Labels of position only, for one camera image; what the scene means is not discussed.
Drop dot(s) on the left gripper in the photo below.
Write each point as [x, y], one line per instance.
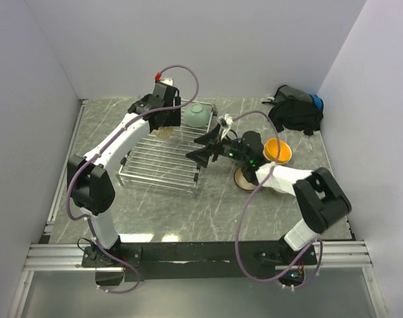
[174, 118]

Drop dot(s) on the black cloth bundle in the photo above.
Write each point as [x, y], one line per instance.
[296, 110]

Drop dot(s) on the tan bowl with floral band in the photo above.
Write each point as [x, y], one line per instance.
[271, 190]

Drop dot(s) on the black base bar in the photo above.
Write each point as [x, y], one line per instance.
[132, 262]

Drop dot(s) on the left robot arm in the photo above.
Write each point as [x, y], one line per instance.
[90, 192]

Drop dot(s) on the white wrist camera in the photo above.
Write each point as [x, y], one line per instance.
[161, 78]
[225, 122]

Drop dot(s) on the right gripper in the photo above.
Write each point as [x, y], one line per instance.
[201, 156]

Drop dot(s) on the metal wire dish rack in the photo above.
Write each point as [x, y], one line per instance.
[163, 163]

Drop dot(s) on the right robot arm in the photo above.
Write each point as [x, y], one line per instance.
[321, 201]

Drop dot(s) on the beige bowl with brown marks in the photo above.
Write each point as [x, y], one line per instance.
[163, 133]

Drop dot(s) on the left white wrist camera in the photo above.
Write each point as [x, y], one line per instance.
[161, 78]

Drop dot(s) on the pale green celadon bowl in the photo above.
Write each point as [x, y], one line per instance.
[196, 115]

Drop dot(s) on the yellow bowl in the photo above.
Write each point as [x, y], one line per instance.
[277, 150]

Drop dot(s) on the dark brown bowl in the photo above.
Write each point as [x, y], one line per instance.
[241, 182]

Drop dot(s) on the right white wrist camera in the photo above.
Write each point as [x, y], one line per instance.
[225, 122]

